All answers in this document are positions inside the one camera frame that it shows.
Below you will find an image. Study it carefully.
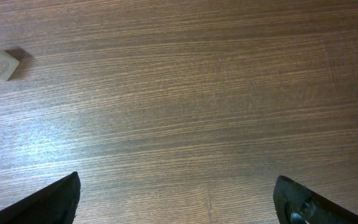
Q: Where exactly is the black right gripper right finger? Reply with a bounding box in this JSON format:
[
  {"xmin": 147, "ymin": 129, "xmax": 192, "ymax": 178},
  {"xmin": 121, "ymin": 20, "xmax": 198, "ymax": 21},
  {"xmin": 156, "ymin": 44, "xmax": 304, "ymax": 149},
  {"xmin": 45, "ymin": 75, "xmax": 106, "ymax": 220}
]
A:
[{"xmin": 273, "ymin": 175, "xmax": 358, "ymax": 224}]

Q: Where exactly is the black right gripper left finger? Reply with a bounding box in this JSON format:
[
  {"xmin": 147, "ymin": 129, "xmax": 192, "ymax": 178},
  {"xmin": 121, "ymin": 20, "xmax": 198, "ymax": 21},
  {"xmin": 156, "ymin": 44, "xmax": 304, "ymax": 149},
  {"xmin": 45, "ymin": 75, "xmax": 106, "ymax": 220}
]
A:
[{"xmin": 0, "ymin": 171, "xmax": 81, "ymax": 224}]

